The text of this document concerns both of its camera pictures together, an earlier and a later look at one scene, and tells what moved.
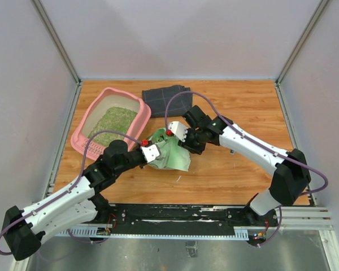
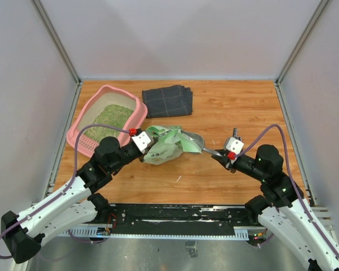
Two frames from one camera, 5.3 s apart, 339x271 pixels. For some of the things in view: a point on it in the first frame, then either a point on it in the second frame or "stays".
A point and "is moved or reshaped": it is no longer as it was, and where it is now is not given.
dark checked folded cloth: (157, 99) stays
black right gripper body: (194, 141) → (245, 163)
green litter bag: (173, 156) is moved or reshaped
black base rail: (195, 221) stays
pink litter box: (114, 109) is moved or reshaped
